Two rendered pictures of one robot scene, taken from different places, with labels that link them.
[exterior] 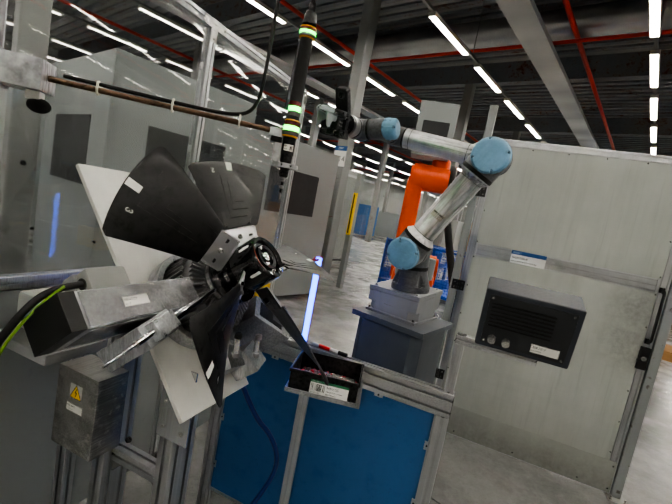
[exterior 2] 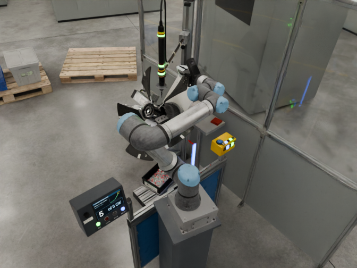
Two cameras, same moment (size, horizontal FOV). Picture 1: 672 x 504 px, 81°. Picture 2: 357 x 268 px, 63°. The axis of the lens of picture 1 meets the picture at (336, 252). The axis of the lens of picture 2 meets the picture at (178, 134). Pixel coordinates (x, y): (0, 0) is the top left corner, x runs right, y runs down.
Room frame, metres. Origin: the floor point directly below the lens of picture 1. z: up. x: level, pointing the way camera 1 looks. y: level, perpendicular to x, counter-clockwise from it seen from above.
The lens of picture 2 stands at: (1.95, -1.24, 2.48)
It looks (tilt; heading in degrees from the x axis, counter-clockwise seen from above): 41 degrees down; 117
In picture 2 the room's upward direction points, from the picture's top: 2 degrees clockwise
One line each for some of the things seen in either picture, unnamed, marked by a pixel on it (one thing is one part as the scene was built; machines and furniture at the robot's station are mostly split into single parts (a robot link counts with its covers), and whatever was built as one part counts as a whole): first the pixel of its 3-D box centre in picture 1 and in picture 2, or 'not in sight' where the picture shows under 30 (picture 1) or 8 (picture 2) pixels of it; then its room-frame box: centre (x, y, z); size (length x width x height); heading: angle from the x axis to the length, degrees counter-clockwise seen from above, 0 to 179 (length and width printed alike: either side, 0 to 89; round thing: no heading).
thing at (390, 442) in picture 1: (309, 454); (180, 217); (1.39, -0.04, 0.45); 0.82 x 0.02 x 0.66; 69
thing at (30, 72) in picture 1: (23, 72); (184, 37); (0.94, 0.79, 1.55); 0.10 x 0.07 x 0.09; 104
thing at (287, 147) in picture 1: (297, 91); (161, 58); (1.09, 0.18, 1.66); 0.04 x 0.04 x 0.46
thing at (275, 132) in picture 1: (284, 149); (161, 79); (1.09, 0.19, 1.50); 0.09 x 0.07 x 0.10; 104
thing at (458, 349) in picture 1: (455, 363); (129, 209); (1.23, -0.44, 0.96); 0.03 x 0.03 x 0.20; 69
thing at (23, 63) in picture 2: not in sight; (24, 66); (-1.94, 1.18, 0.31); 0.60 x 0.42 x 0.33; 149
